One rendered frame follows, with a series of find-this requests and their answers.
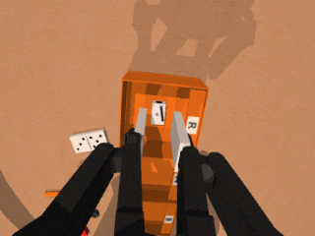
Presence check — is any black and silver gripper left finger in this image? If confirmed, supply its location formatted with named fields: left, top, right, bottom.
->
left=12, top=107, right=148, bottom=236

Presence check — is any white domino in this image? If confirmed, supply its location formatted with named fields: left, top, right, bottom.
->
left=70, top=129, right=109, bottom=153

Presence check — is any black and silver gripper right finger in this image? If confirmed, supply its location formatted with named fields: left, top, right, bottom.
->
left=170, top=111, right=283, bottom=236

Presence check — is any orange three-compartment bin rack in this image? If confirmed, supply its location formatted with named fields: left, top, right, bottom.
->
left=119, top=71, right=209, bottom=236

